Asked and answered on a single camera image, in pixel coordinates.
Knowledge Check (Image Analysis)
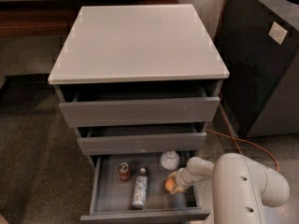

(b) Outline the grey bottom drawer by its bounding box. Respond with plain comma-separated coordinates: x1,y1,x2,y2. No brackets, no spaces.
80,153,209,224

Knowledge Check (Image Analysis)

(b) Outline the clear plastic water bottle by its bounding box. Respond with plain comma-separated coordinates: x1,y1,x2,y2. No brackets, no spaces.
132,168,148,209

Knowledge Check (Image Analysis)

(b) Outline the black bin cabinet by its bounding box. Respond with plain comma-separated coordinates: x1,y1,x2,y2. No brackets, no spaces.
215,0,299,137

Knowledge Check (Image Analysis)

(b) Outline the grey drawer cabinet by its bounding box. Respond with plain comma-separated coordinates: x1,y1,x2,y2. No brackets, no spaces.
48,4,230,170

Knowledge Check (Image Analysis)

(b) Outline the dark wooden bench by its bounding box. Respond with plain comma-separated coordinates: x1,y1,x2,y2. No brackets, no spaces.
0,0,178,37

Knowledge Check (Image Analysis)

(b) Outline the grey middle drawer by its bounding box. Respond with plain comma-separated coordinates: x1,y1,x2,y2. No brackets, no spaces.
78,123,206,156

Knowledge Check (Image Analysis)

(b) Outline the white label sticker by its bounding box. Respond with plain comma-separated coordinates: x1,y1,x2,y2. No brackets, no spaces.
268,21,288,45

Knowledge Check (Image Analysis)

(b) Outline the orange extension cable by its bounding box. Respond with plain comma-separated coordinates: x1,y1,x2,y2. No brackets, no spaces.
205,0,280,173

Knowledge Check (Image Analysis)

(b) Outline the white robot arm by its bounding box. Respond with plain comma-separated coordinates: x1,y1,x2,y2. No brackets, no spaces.
165,153,290,224

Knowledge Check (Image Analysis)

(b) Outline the white ceramic bowl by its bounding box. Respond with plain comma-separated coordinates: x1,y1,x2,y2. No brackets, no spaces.
160,151,179,170

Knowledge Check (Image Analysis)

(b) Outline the red soda can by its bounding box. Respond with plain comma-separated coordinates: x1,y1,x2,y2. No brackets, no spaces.
118,162,131,182

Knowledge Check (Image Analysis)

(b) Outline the grey drawer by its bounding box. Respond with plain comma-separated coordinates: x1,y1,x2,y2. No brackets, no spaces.
80,153,209,224
59,91,220,127
78,123,206,156

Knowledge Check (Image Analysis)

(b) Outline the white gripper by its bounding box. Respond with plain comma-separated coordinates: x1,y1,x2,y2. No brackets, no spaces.
167,168,192,194

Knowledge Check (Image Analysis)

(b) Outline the orange fruit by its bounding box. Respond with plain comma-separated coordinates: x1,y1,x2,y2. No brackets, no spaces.
164,178,176,192

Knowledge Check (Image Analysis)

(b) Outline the grey top drawer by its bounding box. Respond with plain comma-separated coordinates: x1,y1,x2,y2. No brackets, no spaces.
59,91,220,127

